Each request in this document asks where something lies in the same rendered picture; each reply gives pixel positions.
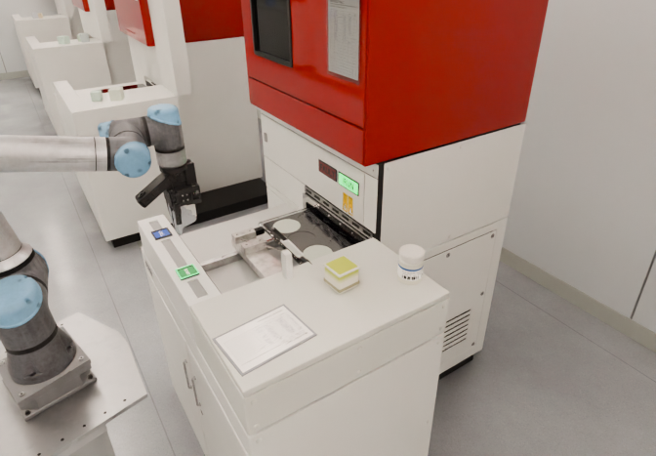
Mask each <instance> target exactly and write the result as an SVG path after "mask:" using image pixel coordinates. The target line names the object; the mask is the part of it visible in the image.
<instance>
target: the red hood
mask: <svg viewBox="0 0 656 456"><path fill-rule="evenodd" d="M548 3H549V0H241V8H242V19H243V30H244V41H245V52H246V63H247V74H248V85H249V96H250V103H251V104H253V105H255V106H256V107H258V108H260V109H262V110H264V111H265V112H267V113H269V114H271V115H273V116H274V117H276V118H278V119H280V120H282V121H283V122H285V123H287V124H289V125H291V126H292V127H294V128H296V129H298V130H300V131H301V132H303V133H305V134H307V135H309V136H310V137H312V138H314V139H316V140H318V141H319V142H321V143H323V144H325V145H327V146H329V147H331V148H333V149H335V150H336V151H337V152H339V153H341V154H343V155H344V156H346V157H348V158H350V159H352V160H353V161H355V162H357V163H359V164H361V165H362V166H364V167H366V166H370V165H373V164H376V163H380V162H383V161H387V160H390V159H394V158H396V157H400V156H404V155H407V154H411V153H414V152H418V151H421V150H425V149H428V148H432V147H436V146H439V145H445V144H449V143H452V142H456V141H458V140H462V139H466V138H469V137H473V136H476V135H480V134H483V133H487V132H490V131H494V130H498V129H501V128H505V127H508V126H512V125H514V124H518V123H521V122H525V119H526V114H527V109H528V105H529V99H530V94H531V89H532V84H533V79H534V74H535V68H536V63H537V59H538V54H539V49H540V44H541V38H542V33H543V28H544V23H545V18H546V13H547V9H548Z"/></svg>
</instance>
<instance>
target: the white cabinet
mask: <svg viewBox="0 0 656 456"><path fill-rule="evenodd" d="M142 253H143V261H144V265H145V270H146V274H147V278H148V282H149V287H150V291H151V295H152V299H153V303H154V307H155V311H156V316H157V320H158V324H159V328H160V333H161V337H162V341H163V346H164V350H165V353H166V357H167V362H168V366H169V370H170V375H171V379H172V383H173V387H174V389H175V391H176V393H177V395H178V397H179V400H180V402H181V404H182V406H183V408H184V412H185V414H186V416H187V418H188V420H189V422H190V424H191V426H192V428H193V430H194V432H195V434H196V437H197V439H198V441H199V443H200V445H201V447H202V450H203V452H204V454H205V456H428V452H429V445H430V438H431V425H432V418H433V411H434V405H435V398H436V391H437V384H438V376H439V369H440V362H441V356H442V349H443V342H444V335H445V333H444V332H443V333H441V334H439V335H437V336H435V337H433V338H431V339H430V340H428V341H426V342H424V343H422V344H421V345H419V346H417V347H416V348H414V349H412V350H410V351H408V352H405V353H403V354H402V355H400V356H398V357H396V358H394V359H392V360H390V361H389V362H387V363H385V364H383V365H381V366H379V367H377V368H375V369H374V370H372V371H370V372H368V373H366V374H364V375H362V376H360V377H359V378H357V379H355V380H353V381H351V382H349V383H347V384H345V385H344V386H342V387H340V388H338V389H336V390H334V391H332V392H330V393H329V394H327V395H325V396H323V397H321V398H319V399H318V400H316V401H314V402H312V403H310V404H308V405H306V406H304V407H303V408H301V409H299V410H297V411H295V412H293V413H291V414H289V415H288V416H286V417H284V418H282V419H280V420H278V421H276V422H274V423H273V424H271V425H269V426H267V427H265V428H263V429H261V430H260V431H258V432H256V433H254V434H252V435H247V433H246V432H245V430H244V428H243V426H242V425H241V423H240V421H239V419H238V417H237V416H236V414H235V412H234V410H233V409H232V407H231V405H230V403H229V402H228V400H227V398H226V396H225V394H224V392H223V390H222V389H221V387H220V385H219V383H218V382H217V380H216V378H215V376H214V375H213V373H212V371H211V369H210V367H209V366H208V364H207V362H206V360H205V359H204V357H203V355H202V353H201V352H200V350H199V348H198V347H197V346H195V344H194V342H193V340H192V339H191V337H190V335H189V333H188V332H187V330H186V328H185V326H184V324H183V322H182V320H181V318H180V317H179V315H178V313H177V311H176V310H175V308H174V306H173V304H172V303H171V301H170V299H169V297H168V295H167V294H166V292H165V290H164V288H163V287H162V285H161V283H160V281H159V280H158V278H157V276H156V274H155V272H154V271H153V269H152V267H151V265H150V264H149V262H148V260H147V258H146V257H145V255H144V252H143V250H142Z"/></svg>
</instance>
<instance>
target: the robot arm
mask: <svg viewBox="0 0 656 456"><path fill-rule="evenodd" d="M98 131H99V135H100V136H99V137H65V136H14V135H0V173H19V172H96V171H118V172H120V173H121V174H122V175H124V176H126V177H128V178H138V177H140V176H142V175H144V174H145V173H146V172H147V171H148V170H149V168H150V165H151V157H150V151H149V149H148V146H152V145H154V149H155V154H156V159H157V164H158V165H159V170H160V172H161V174H160V175H158V176H157V177H156V178H155V179H154V180H153V181H152V182H151V183H149V184H148V185H147V186H146V187H145V188H144V189H143V190H141V191H140V192H139V193H138V194H137V195H136V196H135V197H136V200H137V202H138V203H139V204H140V205H141V206H142V207H144V208H146V207H147V206H148V205H149V204H150V203H151V202H152V201H153V200H154V199H156V198H157V197H158V196H159V195H160V194H161V193H162V192H163V193H164V197H165V199H166V204H167V207H168V211H169V214H170V217H171V221H172V224H173V226H174V229H175V231H176V232H177V233H178V234H179V235H182V234H183V228H184V227H186V226H188V225H190V224H192V223H193V222H195V221H196V216H195V215H192V212H191V210H188V209H186V208H185V207H183V206H185V205H191V204H197V203H200V202H202V200H201V194H200V187H199V184H198V183H197V181H196V174H195V168H194V163H193V162H191V160H190V159H187V158H186V152H185V141H184V135H183V129H182V121H181V118H180V114H179V110H178V108H177V107H176V106H175V105H173V104H157V105H152V106H150V107H149V108H148V109H147V116H142V117H136V118H128V119H121V120H110V121H108V122H103V123H100V124H99V125H98ZM197 190H198V191H199V199H197V198H198V195H197V194H196V191H197ZM194 199H195V200H194ZM48 278H49V267H48V264H47V261H46V259H45V258H44V256H43V255H42V254H41V253H40V252H38V251H37V250H35V249H33V248H32V246H31V245H30V244H29V243H26V242H20V240H19V239H18V237H17V235H16V234H15V232H14V231H13V229H12V228H11V226H10V224H9V223H8V221H7V220H6V218H5V217H4V215H3V214H2V212H1V210H0V341H1V343H2V345H3V346H4V348H5V350H6V351H7V368H8V372H9V374H10V376H11V377H12V379H13V380H14V381H15V382H16V383H18V384H21V385H35V384H39V383H43V382H45V381H48V380H50V379H52V378H54V377H56V376H57V375H59V374H60V373H62V372H63V370H64V369H65V368H66V367H67V366H68V365H69V364H70V363H71V362H72V360H73V358H74V357H75V354H76V346H75V344H74V342H73V340H72V338H71V337H70V336H69V335H68V334H67V333H65V332H64V331H63V330H62V329H60V328H59V327H58V325H57V324H56V322H55V320H54V317H53V315H52V313H51V311H50V309H49V305H48Z"/></svg>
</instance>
